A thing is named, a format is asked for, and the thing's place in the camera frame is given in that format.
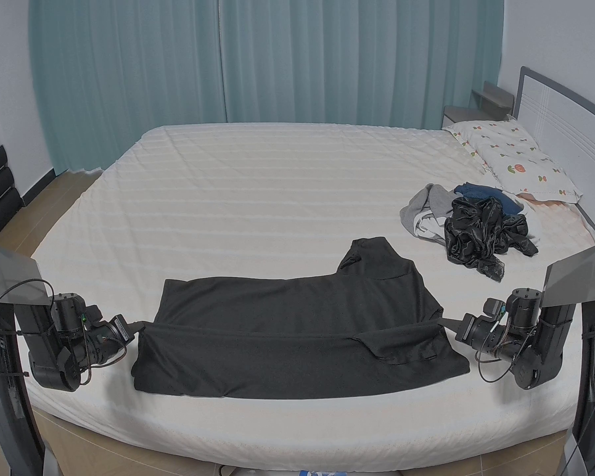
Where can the bed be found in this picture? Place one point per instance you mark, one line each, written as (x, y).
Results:
(253, 191)

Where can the grey bedside table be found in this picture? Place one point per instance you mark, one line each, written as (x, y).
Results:
(481, 107)

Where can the white printed pillow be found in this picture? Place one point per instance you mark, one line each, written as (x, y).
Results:
(515, 156)

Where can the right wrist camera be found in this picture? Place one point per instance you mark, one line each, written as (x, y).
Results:
(493, 310)

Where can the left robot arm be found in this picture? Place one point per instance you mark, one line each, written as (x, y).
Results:
(34, 335)

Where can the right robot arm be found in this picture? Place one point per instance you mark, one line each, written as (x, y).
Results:
(550, 325)

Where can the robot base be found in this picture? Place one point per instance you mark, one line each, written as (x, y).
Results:
(322, 473)

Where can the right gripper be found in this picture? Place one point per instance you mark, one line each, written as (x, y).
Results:
(473, 332)

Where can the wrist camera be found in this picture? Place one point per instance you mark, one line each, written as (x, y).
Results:
(93, 314)
(493, 310)

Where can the pile of clothes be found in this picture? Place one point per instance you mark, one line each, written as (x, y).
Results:
(476, 231)

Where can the blue-green curtain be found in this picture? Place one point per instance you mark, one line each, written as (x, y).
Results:
(129, 67)
(352, 42)

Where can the black T-shirt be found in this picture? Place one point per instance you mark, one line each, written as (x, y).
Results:
(287, 345)

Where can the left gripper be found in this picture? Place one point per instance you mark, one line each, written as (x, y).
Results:
(119, 334)

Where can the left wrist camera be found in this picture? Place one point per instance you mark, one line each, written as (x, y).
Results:
(93, 314)

